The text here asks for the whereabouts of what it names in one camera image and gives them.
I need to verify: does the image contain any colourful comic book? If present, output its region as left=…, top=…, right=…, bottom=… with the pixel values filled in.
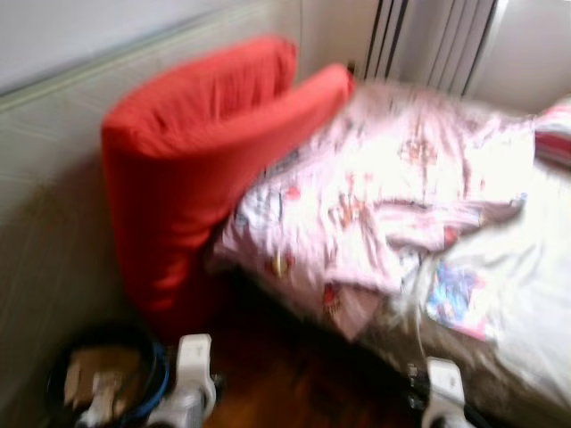
left=424, top=261, right=496, bottom=342

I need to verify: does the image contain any pink cartoon print quilt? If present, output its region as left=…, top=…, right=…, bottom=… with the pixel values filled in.
left=210, top=80, right=550, bottom=344

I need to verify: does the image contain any bed with beige sheet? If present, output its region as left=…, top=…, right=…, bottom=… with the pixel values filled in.
left=357, top=89, right=571, bottom=422

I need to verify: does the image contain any red white blue striped pillow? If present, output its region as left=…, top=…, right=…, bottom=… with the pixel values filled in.
left=534, top=96, right=571, bottom=170

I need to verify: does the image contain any red folded fabric mattress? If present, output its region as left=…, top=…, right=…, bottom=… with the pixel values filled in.
left=100, top=36, right=356, bottom=335

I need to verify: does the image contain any brown cardboard piece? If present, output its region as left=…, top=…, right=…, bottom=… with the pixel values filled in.
left=64, top=346, right=144, bottom=407

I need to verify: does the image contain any white ribbed radiator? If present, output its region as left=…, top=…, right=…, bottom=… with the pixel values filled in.
left=364, top=0, right=501, bottom=97

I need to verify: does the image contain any black round waste bin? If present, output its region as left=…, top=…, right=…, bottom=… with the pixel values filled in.
left=46, top=321, right=170, bottom=427

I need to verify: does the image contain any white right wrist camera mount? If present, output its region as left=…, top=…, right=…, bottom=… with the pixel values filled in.
left=426, top=357, right=467, bottom=416

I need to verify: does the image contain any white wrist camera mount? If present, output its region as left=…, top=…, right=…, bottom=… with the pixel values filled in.
left=176, top=334, right=215, bottom=398
left=426, top=357, right=467, bottom=416

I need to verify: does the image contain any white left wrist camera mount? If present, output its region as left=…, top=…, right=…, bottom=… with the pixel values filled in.
left=176, top=334, right=215, bottom=398

